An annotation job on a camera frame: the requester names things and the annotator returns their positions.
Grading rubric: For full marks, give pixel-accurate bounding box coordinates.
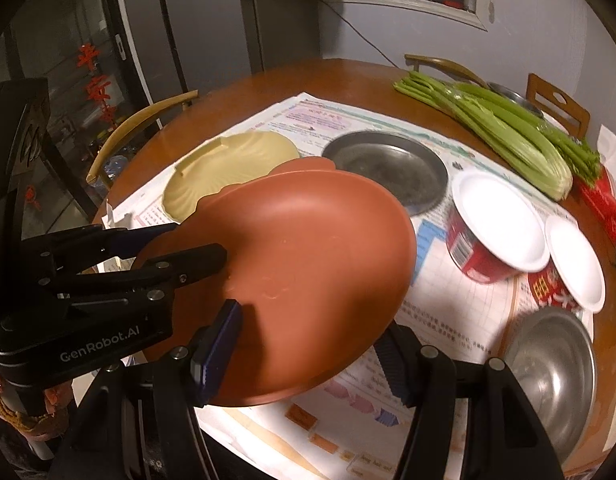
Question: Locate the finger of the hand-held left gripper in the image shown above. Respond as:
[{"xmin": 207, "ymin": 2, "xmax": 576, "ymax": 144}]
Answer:
[
  {"xmin": 18, "ymin": 222, "xmax": 181, "ymax": 274},
  {"xmin": 40, "ymin": 242, "xmax": 229, "ymax": 312}
]

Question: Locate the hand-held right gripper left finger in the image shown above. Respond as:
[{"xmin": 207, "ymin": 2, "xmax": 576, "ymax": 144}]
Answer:
[{"xmin": 50, "ymin": 299, "xmax": 245, "ymax": 480}]

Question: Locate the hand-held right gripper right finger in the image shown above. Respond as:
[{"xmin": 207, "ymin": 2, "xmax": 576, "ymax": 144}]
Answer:
[{"xmin": 373, "ymin": 322, "xmax": 564, "ymax": 480}]

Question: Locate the cream shell-shaped plate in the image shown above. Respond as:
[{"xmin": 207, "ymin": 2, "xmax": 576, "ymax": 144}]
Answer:
[{"xmin": 163, "ymin": 130, "xmax": 301, "ymax": 223}]

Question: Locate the reddish-brown plastic plate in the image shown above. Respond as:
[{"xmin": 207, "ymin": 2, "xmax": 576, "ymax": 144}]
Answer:
[{"xmin": 132, "ymin": 156, "xmax": 417, "ymax": 408}]

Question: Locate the round metal plate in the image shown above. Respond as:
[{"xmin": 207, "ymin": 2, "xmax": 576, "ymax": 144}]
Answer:
[{"xmin": 321, "ymin": 130, "xmax": 449, "ymax": 216}]

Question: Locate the small white bowl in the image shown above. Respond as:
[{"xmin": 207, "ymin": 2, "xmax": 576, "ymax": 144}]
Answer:
[{"xmin": 528, "ymin": 215, "xmax": 606, "ymax": 313}]

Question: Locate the person's left hand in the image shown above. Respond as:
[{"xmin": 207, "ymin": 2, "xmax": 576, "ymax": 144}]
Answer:
[{"xmin": 0, "ymin": 369, "xmax": 72, "ymax": 443}]

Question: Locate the printed newspaper sheet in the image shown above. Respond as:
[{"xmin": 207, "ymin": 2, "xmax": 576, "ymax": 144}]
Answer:
[{"xmin": 102, "ymin": 91, "xmax": 596, "ymax": 480}]

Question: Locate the curved yellow wooden chair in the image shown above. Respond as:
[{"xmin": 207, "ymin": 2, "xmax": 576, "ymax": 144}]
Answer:
[{"xmin": 86, "ymin": 90, "xmax": 199, "ymax": 191}]

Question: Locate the stainless steel bowl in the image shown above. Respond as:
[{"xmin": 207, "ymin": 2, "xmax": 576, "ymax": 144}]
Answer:
[{"xmin": 503, "ymin": 305, "xmax": 599, "ymax": 463}]

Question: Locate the red hanging decoration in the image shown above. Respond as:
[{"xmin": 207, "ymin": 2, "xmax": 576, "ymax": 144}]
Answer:
[{"xmin": 75, "ymin": 42, "xmax": 121, "ymax": 123}]

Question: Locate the dark framed glass door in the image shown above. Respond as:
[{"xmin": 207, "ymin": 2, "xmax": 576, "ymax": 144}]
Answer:
[{"xmin": 0, "ymin": 0, "xmax": 156, "ymax": 221}]

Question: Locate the celery bunch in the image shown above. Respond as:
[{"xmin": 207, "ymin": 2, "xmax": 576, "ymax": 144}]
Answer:
[{"xmin": 393, "ymin": 71, "xmax": 601, "ymax": 201}]

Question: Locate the red tissue box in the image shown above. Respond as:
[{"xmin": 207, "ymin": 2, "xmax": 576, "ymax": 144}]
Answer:
[{"xmin": 573, "ymin": 167, "xmax": 616, "ymax": 246}]

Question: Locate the shallow steel basin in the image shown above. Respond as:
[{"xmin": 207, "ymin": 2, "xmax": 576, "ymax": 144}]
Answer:
[{"xmin": 486, "ymin": 81, "xmax": 545, "ymax": 118}]

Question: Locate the orange wooden chair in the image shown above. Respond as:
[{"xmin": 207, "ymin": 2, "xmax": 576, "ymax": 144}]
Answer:
[{"xmin": 525, "ymin": 73, "xmax": 591, "ymax": 138}]

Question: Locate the wooden chair backrest left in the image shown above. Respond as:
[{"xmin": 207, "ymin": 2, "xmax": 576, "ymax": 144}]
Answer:
[{"xmin": 404, "ymin": 53, "xmax": 489, "ymax": 88}]

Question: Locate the white tissue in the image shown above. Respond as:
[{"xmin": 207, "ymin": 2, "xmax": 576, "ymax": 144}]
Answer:
[{"xmin": 595, "ymin": 125, "xmax": 616, "ymax": 181}]

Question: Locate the thin dark cable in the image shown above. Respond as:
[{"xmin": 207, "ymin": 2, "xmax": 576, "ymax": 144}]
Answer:
[{"xmin": 318, "ymin": 0, "xmax": 409, "ymax": 68}]

